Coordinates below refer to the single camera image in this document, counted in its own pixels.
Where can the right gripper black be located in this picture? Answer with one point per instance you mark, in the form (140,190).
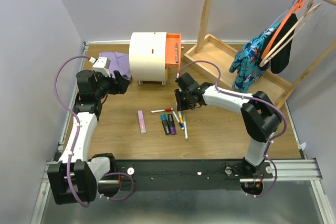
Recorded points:
(180,105)

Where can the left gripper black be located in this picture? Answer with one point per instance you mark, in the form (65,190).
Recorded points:
(119,87)

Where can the round cream drawer organizer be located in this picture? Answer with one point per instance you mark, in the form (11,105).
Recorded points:
(151,54)

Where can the blue patterned pen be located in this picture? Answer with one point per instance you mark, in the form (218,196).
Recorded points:
(176,50)

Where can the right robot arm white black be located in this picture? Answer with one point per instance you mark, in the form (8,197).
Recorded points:
(260,117)

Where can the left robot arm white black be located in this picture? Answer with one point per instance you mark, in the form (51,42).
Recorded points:
(74,178)

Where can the red capped white marker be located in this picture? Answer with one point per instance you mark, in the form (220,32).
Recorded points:
(162,110)

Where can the blue capped white marker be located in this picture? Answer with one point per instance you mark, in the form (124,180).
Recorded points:
(178,120)

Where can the blue capped black highlighter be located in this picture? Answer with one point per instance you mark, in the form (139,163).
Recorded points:
(165,123)

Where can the purple cloth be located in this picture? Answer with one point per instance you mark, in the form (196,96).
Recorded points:
(118,62)

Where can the purple capped black highlighter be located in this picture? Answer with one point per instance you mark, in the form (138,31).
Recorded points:
(171,124)

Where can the pink highlighter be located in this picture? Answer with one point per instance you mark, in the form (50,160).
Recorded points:
(141,122)

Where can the wooden clothes rack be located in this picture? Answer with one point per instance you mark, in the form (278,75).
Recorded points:
(210,48)

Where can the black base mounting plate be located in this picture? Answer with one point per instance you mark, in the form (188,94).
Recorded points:
(184,174)

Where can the blue patterned garment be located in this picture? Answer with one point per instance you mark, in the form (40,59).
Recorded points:
(246,61)

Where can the beige wooden hanger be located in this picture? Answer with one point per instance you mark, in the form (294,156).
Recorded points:
(288,32)

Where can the black garment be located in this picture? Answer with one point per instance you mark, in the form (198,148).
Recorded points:
(279,62)

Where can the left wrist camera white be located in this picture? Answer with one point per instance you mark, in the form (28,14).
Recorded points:
(101,65)

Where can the aluminium frame rail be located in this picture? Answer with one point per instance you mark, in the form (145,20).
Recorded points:
(288,170)

